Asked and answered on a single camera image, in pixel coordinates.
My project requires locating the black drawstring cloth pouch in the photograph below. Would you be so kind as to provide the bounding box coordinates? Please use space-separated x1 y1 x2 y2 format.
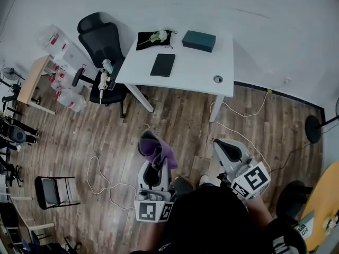
136 30 175 51

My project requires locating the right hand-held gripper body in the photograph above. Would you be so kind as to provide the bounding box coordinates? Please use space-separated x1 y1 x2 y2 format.
225 157 271 200

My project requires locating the teal rectangular box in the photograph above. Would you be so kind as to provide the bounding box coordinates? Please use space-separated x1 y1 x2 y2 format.
182 30 217 53

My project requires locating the person's right forearm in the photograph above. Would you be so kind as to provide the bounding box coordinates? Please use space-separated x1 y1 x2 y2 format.
245 196 274 231

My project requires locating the round yellow wooden table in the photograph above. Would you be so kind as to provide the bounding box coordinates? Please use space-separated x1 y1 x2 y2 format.
299 160 339 252

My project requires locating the person's left shoe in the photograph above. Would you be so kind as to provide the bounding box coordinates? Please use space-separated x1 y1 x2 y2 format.
173 176 193 196

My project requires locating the black mesh office chair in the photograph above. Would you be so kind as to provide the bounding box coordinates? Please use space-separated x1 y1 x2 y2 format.
72 12 128 119

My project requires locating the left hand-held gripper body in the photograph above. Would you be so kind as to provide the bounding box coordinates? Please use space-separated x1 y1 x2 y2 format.
134 188 177 223

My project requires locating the small black standing fan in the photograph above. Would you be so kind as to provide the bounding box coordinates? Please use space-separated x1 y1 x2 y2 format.
0 67 26 90

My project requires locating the black pedestal fan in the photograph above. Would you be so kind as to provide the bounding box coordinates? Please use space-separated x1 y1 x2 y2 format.
304 96 339 144

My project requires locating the beige folded umbrella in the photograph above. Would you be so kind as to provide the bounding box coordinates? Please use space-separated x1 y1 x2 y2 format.
97 71 111 104

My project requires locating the black folding chair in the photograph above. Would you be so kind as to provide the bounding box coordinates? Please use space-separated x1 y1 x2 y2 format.
34 176 81 210

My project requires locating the cluster of clear water jugs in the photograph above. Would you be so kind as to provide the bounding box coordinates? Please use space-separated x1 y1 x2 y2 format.
37 24 93 113

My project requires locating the purple cloth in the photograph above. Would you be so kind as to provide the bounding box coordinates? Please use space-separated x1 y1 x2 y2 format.
138 130 179 169

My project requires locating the white artificial flower bouquet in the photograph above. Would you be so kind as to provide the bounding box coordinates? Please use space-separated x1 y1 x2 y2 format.
139 30 169 46

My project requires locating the light wooden side table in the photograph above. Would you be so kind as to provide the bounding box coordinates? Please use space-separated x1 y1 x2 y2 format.
16 54 56 115

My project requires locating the black round stool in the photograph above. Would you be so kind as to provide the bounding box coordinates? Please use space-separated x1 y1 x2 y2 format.
276 180 314 220

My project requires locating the person's left forearm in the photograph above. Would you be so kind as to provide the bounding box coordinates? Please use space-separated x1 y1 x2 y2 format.
141 221 173 254

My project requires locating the black cable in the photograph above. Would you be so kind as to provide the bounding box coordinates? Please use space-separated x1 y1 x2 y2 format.
270 141 314 172

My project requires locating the white cable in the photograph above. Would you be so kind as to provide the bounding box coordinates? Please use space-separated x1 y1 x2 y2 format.
210 90 272 175
86 156 138 212

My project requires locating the white table leg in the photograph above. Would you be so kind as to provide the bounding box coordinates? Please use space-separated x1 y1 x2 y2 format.
209 94 225 123
126 83 155 113

